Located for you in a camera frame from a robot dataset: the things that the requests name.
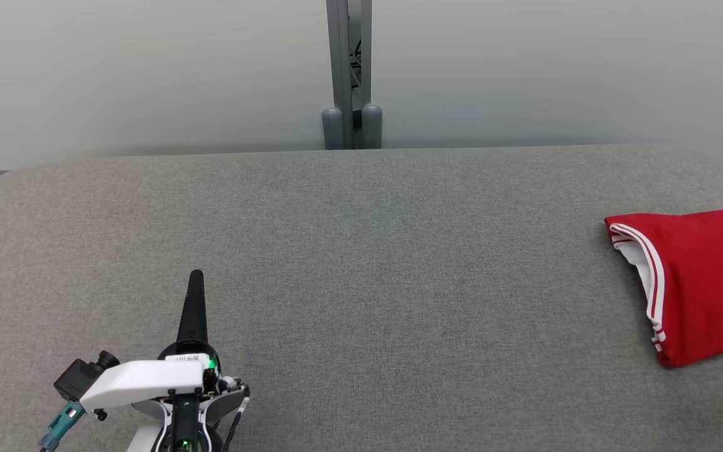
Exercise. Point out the red white Bulls jersey shirt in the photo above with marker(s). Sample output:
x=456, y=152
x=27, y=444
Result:
x=706, y=282

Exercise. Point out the grey cylindrical post foot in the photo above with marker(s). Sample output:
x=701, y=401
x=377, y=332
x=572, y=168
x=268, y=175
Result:
x=372, y=125

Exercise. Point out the grey metal frame post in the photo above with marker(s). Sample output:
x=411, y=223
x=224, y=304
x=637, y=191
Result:
x=338, y=56

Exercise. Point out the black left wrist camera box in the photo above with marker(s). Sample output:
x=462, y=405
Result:
x=73, y=376

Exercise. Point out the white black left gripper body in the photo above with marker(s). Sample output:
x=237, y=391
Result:
x=148, y=383

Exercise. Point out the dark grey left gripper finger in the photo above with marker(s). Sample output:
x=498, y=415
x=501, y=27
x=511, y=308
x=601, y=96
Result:
x=194, y=314

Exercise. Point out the grey fabric upholstered surface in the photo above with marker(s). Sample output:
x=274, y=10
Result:
x=399, y=282

